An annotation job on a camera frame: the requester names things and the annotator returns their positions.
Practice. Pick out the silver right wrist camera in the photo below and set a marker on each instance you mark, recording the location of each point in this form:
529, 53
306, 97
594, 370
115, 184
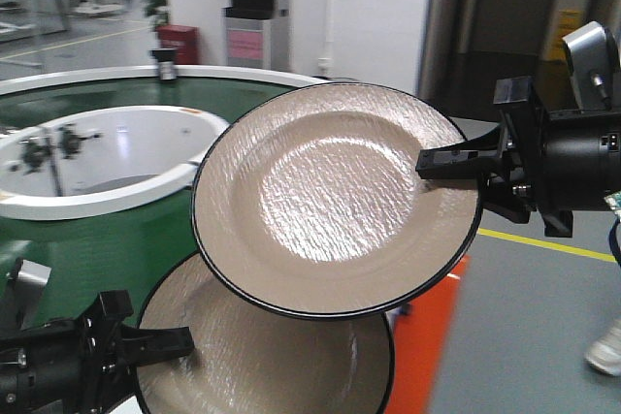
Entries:
593, 59

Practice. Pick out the white sneaker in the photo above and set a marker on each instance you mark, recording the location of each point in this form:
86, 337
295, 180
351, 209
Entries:
604, 354

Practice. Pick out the small black sensor box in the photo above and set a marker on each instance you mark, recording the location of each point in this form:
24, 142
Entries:
166, 63

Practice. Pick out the black and silver water dispenser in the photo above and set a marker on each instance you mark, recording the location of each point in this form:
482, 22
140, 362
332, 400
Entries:
247, 24

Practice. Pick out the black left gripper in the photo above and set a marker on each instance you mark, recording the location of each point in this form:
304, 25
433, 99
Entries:
81, 365

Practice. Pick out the beige plate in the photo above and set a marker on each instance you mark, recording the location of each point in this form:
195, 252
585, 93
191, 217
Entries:
310, 205
249, 360

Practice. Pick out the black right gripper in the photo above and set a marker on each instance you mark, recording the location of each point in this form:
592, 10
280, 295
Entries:
556, 162

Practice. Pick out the white outer conveyor rim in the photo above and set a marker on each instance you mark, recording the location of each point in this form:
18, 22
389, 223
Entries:
149, 71

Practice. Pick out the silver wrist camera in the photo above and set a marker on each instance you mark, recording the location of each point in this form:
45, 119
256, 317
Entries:
593, 59
26, 282

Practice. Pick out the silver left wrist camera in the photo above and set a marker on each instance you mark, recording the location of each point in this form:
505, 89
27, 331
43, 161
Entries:
26, 282

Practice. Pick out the red fire equipment box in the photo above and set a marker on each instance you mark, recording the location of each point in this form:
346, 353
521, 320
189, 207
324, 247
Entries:
184, 39

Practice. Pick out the orange conveyor side panel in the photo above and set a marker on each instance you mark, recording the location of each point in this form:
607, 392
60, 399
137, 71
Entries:
420, 338

